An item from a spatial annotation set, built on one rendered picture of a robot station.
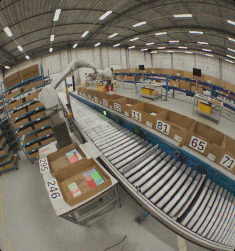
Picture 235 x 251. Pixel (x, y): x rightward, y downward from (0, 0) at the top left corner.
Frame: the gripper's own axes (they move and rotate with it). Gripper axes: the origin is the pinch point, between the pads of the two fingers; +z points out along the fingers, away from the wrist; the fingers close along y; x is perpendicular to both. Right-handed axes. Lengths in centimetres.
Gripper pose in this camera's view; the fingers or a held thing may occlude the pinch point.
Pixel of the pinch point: (109, 91)
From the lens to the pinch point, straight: 185.0
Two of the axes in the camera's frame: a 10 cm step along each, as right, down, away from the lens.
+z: 0.7, 8.7, 4.8
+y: 8.2, -3.3, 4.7
